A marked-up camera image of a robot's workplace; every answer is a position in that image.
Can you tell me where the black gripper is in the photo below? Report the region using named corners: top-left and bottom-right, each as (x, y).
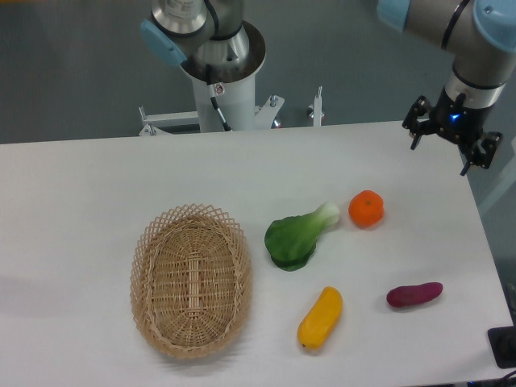
top-left (402, 89), bottom-right (502, 176)

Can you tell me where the black cable on pedestal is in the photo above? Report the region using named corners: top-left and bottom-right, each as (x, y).
top-left (205, 63), bottom-right (233, 132)

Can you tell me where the yellow mango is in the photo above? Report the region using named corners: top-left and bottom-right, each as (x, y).
top-left (297, 286), bottom-right (343, 350)

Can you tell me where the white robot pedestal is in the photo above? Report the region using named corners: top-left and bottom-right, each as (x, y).
top-left (181, 21), bottom-right (266, 114)

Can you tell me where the orange tangerine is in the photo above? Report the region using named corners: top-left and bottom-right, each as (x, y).
top-left (348, 190), bottom-right (385, 228)

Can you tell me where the white metal mounting frame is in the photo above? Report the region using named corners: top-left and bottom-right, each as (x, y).
top-left (138, 85), bottom-right (326, 137)

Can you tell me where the green bok choy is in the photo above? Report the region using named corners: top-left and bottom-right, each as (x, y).
top-left (264, 202), bottom-right (340, 271)

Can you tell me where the oval wicker basket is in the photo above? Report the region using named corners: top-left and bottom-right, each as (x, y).
top-left (130, 204), bottom-right (252, 360)

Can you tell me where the purple sweet potato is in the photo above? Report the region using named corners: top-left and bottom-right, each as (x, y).
top-left (386, 282), bottom-right (443, 308)

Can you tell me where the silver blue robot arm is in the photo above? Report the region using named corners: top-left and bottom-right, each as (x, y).
top-left (140, 1), bottom-right (515, 169)

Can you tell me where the black device at table edge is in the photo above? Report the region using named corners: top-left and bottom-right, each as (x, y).
top-left (487, 326), bottom-right (515, 369)

